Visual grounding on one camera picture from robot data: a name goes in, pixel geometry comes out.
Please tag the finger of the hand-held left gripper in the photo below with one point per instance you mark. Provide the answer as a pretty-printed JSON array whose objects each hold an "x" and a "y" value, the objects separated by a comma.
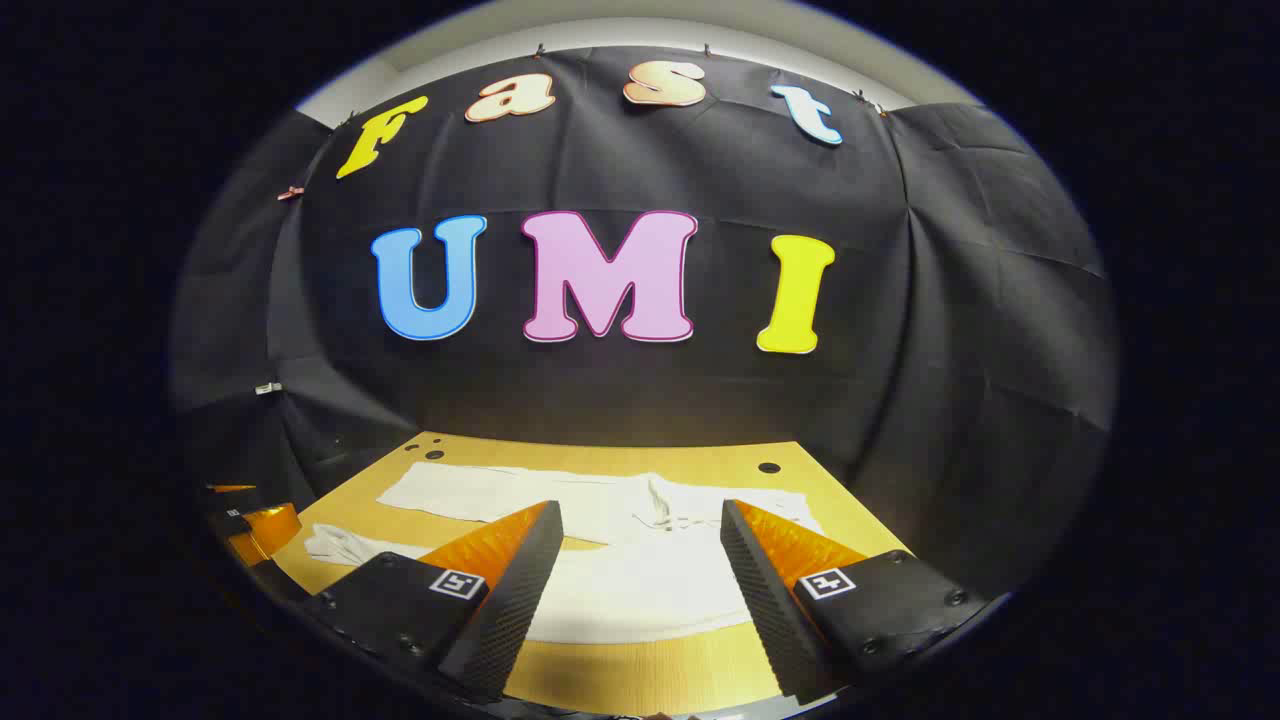
[{"x": 270, "y": 528}]

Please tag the black backdrop cloth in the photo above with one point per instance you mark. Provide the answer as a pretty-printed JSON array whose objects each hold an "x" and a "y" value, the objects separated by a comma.
[{"x": 700, "y": 400}]

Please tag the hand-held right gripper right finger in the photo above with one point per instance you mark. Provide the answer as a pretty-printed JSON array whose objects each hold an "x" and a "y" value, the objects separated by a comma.
[{"x": 765, "y": 590}]

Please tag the white jeans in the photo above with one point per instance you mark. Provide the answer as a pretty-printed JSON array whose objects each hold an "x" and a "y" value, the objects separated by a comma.
[{"x": 640, "y": 585}]

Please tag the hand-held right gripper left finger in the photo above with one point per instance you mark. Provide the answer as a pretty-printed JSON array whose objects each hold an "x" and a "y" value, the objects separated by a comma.
[{"x": 520, "y": 590}]

